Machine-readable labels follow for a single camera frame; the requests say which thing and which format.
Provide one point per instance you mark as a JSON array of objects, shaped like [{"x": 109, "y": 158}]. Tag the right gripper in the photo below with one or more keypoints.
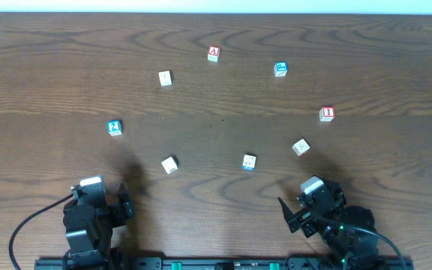
[{"x": 302, "y": 217}]

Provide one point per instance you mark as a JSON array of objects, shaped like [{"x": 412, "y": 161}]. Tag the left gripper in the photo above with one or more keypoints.
[{"x": 118, "y": 211}]

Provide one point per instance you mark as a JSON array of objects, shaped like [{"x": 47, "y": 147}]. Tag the red letter I block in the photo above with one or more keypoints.
[{"x": 327, "y": 114}]

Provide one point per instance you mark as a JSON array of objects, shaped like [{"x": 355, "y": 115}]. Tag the red letter A block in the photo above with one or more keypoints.
[{"x": 214, "y": 53}]

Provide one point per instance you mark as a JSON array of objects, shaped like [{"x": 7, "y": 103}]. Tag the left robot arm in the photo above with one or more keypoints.
[{"x": 89, "y": 222}]

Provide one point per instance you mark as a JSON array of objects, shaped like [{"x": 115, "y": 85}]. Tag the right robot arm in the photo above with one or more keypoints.
[{"x": 348, "y": 231}]

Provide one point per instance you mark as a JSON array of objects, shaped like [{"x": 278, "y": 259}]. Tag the white block green B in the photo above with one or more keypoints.
[{"x": 170, "y": 164}]

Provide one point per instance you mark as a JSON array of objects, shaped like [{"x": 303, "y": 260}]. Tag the blue number 2 block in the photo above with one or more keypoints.
[{"x": 114, "y": 128}]

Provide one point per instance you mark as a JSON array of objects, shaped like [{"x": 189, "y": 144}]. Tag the white block blue bottom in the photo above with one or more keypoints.
[{"x": 249, "y": 162}]

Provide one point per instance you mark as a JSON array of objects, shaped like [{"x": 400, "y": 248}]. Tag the white block right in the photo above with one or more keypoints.
[{"x": 300, "y": 147}]

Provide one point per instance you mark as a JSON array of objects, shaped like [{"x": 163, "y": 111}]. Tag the white block upper left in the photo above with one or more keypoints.
[{"x": 165, "y": 78}]

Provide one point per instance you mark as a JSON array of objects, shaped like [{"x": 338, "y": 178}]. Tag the blue picture block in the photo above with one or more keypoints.
[{"x": 280, "y": 69}]

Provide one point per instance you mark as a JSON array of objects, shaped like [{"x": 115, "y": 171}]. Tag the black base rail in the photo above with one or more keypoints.
[{"x": 156, "y": 263}]

